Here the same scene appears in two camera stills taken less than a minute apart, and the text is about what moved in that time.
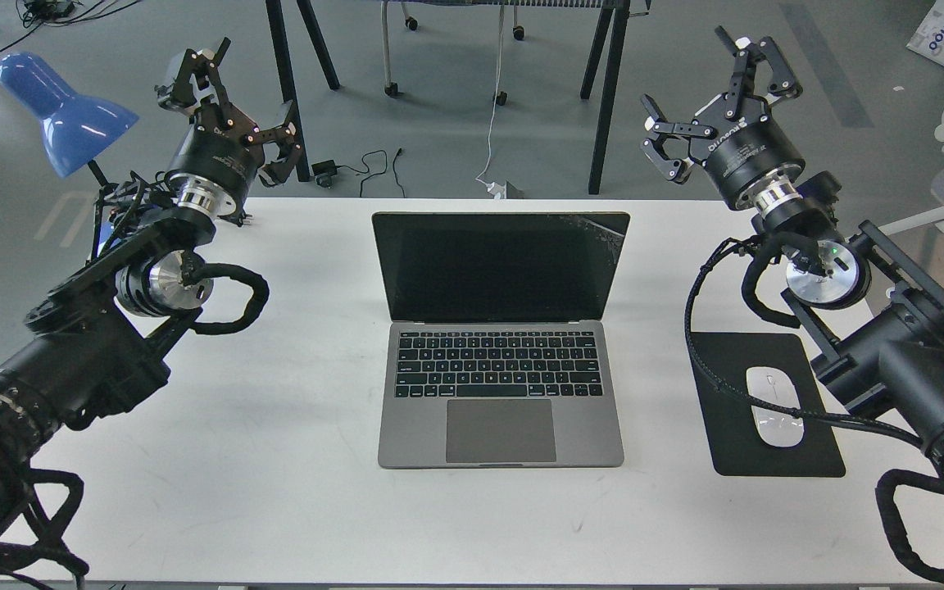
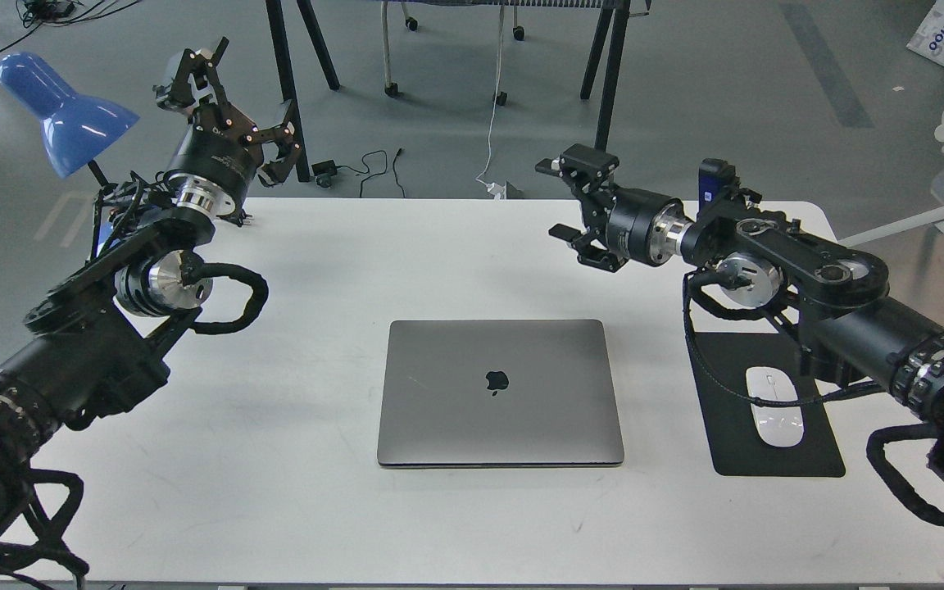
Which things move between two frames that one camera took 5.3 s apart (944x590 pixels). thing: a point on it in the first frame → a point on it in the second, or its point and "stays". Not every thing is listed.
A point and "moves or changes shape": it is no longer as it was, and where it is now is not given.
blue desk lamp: x=73 y=126 stays
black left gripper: x=223 y=150 stays
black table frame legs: x=609 y=89 stays
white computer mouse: x=775 y=428 stays
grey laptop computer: x=498 y=354 moves or changes shape
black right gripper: x=744 y=148 → x=643 y=225
